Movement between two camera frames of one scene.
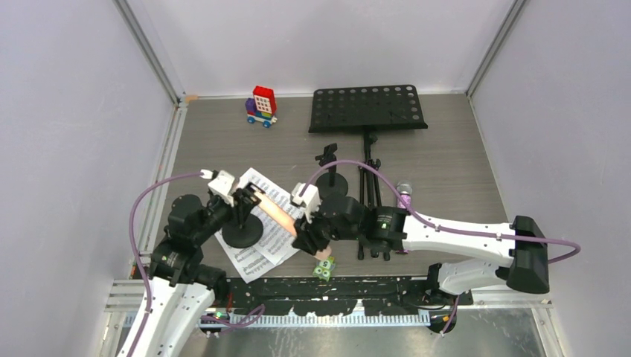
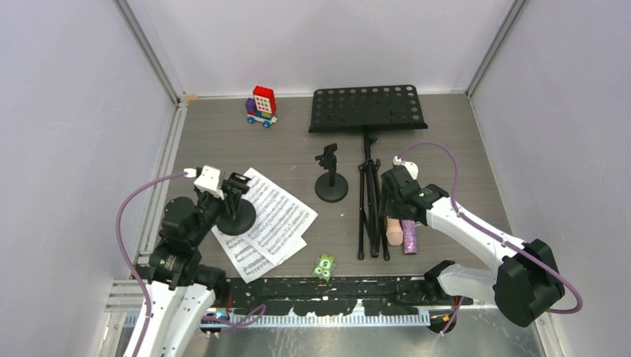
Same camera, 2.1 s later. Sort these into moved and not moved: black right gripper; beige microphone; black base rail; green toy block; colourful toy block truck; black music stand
Moved: black right gripper; beige microphone
Not moved: black music stand; colourful toy block truck; black base rail; green toy block
